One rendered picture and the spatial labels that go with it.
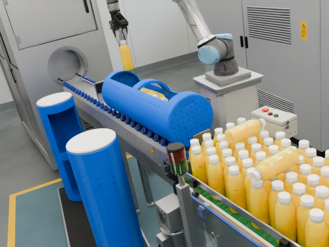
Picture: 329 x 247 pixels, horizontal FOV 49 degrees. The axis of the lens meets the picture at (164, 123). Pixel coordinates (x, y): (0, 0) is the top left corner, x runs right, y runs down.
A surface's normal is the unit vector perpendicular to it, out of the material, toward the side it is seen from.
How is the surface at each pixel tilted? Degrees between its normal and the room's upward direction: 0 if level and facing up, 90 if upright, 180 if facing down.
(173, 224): 90
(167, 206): 0
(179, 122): 90
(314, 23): 90
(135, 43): 90
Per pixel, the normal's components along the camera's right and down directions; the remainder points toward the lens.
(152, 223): -0.18, -0.90
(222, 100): -0.40, 0.43
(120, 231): 0.39, 0.30
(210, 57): -0.49, 0.56
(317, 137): -0.92, 0.29
